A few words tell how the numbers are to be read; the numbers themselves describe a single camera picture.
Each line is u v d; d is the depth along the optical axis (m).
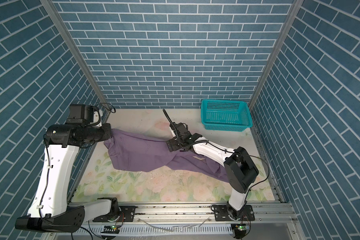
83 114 0.49
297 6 0.71
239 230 0.72
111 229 0.72
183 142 0.68
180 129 0.68
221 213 0.74
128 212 0.74
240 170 0.47
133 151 0.81
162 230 0.70
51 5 0.70
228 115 1.19
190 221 0.72
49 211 0.36
